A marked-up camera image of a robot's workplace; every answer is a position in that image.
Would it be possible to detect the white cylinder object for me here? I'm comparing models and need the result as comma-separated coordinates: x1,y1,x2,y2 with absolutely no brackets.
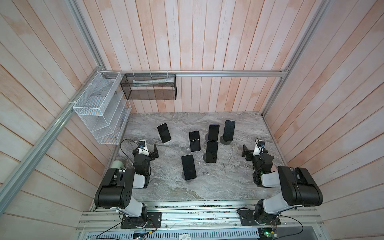
110,160,126,170

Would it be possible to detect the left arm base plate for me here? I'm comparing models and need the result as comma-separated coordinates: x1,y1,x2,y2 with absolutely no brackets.
121,212,162,229

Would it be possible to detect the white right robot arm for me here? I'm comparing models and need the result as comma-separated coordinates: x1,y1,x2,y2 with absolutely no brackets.
242,143,323,224

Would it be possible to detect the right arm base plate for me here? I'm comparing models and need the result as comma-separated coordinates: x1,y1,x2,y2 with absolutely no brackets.
237,208,281,226

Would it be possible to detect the phone on white stand far-left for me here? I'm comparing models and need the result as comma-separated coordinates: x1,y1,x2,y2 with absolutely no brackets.
157,123,172,144

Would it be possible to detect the black wire mesh basket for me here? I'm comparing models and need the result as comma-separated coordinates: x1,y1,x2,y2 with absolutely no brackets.
120,73,178,101

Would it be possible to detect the white wire mesh shelf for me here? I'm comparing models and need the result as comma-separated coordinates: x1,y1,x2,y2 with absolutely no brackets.
74,71,132,145

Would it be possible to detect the dark phone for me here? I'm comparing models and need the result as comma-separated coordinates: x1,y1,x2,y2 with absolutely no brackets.
223,120,236,142
181,155,197,181

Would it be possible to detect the grey round tall stand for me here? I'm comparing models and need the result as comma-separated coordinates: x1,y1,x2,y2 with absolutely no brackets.
220,136,232,145

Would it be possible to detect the purple phone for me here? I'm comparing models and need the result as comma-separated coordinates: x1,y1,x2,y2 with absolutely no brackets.
189,131,201,152

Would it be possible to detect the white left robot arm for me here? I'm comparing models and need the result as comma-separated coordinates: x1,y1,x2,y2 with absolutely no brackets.
95,140,159,223

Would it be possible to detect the dark phone on tall stand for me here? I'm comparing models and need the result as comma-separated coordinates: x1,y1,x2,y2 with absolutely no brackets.
223,120,236,142

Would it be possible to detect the dark phone front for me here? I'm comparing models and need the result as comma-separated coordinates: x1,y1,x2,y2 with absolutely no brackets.
181,155,197,181

